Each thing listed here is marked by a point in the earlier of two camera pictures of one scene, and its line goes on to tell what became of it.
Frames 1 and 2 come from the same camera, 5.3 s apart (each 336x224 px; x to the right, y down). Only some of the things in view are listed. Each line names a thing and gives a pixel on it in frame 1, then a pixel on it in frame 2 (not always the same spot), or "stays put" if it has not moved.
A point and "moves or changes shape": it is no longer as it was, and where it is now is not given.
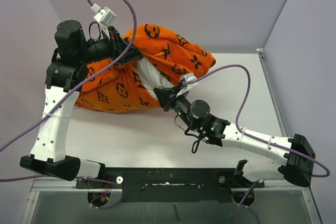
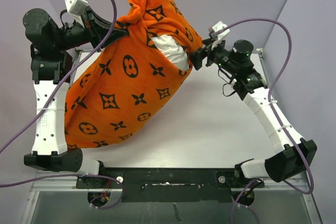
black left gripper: x=117 y=46 to x=95 y=29
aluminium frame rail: x=50 y=184 stays put
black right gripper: x=164 y=94 to x=197 y=57
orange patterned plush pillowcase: x=112 y=86 moves or changes shape
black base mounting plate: x=142 y=185 stays put
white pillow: x=151 y=77 to x=169 y=46
